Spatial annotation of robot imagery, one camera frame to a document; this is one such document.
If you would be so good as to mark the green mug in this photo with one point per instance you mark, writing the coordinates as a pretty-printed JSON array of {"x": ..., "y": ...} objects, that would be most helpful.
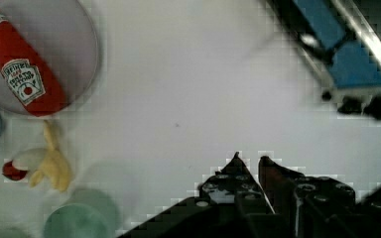
[{"x": 88, "y": 213}]

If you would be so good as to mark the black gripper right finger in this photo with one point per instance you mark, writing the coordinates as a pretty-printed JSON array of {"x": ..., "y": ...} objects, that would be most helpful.
[{"x": 313, "y": 207}]

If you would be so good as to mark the yellow banana peel toy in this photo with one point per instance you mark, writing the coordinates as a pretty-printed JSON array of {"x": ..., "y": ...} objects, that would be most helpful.
[{"x": 46, "y": 163}]

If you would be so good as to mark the grey round plate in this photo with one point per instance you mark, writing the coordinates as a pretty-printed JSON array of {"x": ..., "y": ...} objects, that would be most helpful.
[{"x": 62, "y": 33}]

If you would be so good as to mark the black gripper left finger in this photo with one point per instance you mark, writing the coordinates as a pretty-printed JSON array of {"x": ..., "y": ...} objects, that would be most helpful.
[{"x": 241, "y": 204}]

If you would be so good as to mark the red strawberry toy lower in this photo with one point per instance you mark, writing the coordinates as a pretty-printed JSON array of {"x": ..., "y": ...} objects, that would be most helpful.
[{"x": 11, "y": 173}]

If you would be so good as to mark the red ketchup bottle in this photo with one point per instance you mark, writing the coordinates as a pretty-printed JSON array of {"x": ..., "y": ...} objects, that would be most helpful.
[{"x": 27, "y": 75}]

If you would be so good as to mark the black toaster oven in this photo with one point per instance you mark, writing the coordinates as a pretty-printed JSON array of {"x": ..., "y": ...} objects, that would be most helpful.
[{"x": 340, "y": 41}]

